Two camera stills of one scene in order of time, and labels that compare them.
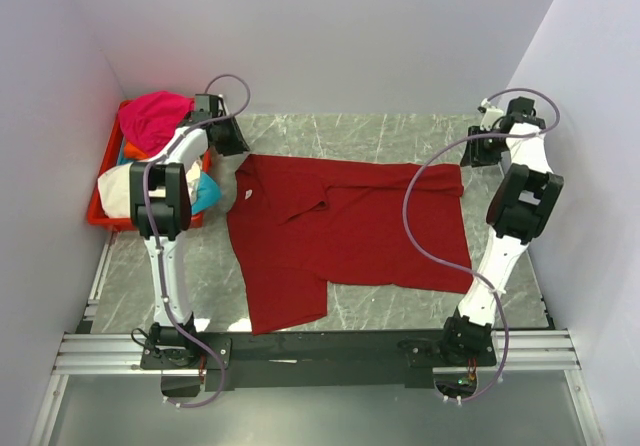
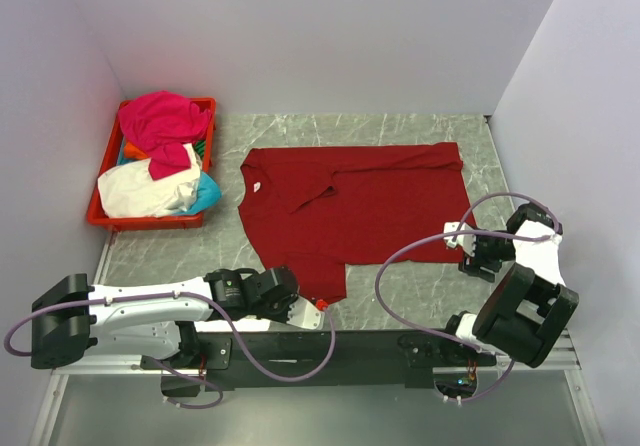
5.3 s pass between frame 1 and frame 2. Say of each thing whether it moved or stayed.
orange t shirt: stayed
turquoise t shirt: stayed
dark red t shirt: moved
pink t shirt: stayed
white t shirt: stayed
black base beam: stayed
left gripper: moved
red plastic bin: moved
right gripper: moved
